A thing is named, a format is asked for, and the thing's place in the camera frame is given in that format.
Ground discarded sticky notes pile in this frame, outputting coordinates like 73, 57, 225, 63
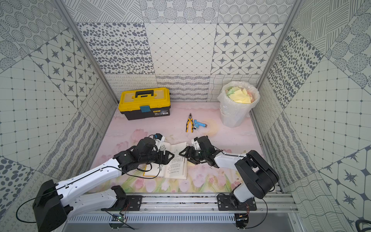
225, 87, 255, 104

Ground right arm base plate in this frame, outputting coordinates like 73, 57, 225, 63
216, 193, 257, 211

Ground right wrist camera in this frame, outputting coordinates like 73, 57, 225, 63
191, 137, 201, 150

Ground yellow children's book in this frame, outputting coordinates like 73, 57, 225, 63
143, 142, 187, 179

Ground left controller board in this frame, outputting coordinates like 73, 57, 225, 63
109, 214, 126, 230

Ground aluminium mounting rail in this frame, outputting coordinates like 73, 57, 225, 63
62, 192, 299, 214

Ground yellow handled pliers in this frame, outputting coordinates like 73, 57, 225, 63
186, 113, 194, 133

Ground white trash bin with bag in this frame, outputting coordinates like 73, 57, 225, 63
217, 81, 260, 128

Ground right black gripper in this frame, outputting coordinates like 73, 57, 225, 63
178, 146, 207, 164

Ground yellow black toolbox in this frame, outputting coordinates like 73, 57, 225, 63
118, 88, 171, 120

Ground controller board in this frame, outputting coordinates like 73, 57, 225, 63
234, 214, 249, 229
109, 214, 126, 230

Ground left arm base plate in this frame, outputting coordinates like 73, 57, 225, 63
101, 195, 143, 211

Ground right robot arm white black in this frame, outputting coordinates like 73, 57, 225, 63
179, 136, 279, 207

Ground right controller board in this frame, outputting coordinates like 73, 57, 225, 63
234, 214, 249, 229

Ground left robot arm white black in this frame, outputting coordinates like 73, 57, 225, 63
32, 137, 174, 232

